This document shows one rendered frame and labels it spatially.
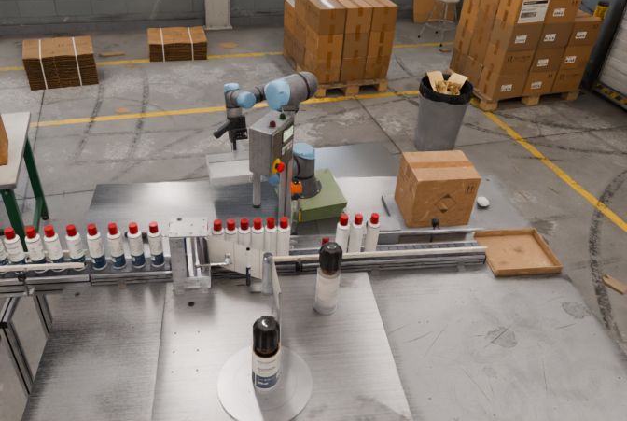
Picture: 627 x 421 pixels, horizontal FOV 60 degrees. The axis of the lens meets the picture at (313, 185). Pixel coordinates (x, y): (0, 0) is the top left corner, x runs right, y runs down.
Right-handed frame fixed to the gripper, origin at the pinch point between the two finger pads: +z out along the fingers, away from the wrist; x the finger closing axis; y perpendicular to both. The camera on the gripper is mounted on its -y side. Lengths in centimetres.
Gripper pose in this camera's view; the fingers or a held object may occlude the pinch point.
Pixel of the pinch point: (233, 155)
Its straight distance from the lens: 272.5
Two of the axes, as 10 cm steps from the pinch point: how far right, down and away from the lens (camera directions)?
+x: -3.8, -3.4, 8.6
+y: 9.3, -1.7, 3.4
